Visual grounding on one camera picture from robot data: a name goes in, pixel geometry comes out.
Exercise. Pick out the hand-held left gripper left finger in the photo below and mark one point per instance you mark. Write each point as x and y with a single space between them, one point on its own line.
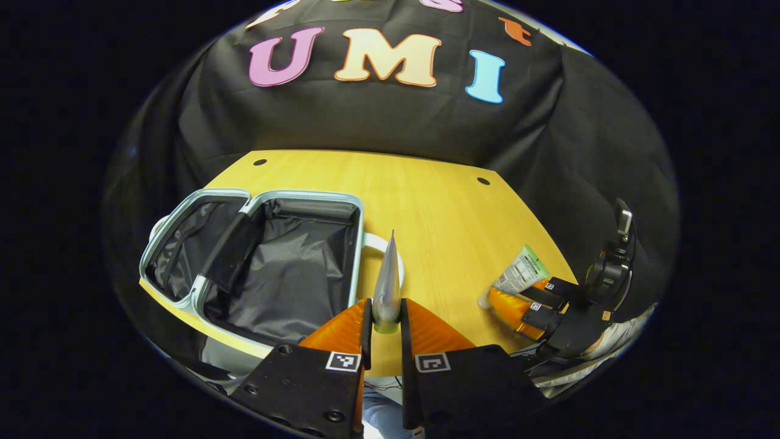
366 335

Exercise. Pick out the pale blue suitcase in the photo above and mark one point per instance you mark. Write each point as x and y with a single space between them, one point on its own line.
292 274

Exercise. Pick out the green white skin care tube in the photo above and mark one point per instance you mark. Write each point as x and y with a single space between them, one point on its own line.
518 274

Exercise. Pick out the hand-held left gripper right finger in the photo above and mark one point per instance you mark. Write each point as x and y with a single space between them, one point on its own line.
405 341

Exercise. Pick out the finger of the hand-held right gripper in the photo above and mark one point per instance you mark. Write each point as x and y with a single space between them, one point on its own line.
563 288
542 317

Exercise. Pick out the black backdrop cloth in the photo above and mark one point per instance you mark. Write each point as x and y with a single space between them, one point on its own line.
548 122

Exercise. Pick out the silver skin care tube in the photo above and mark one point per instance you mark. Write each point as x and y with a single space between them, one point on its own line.
387 286

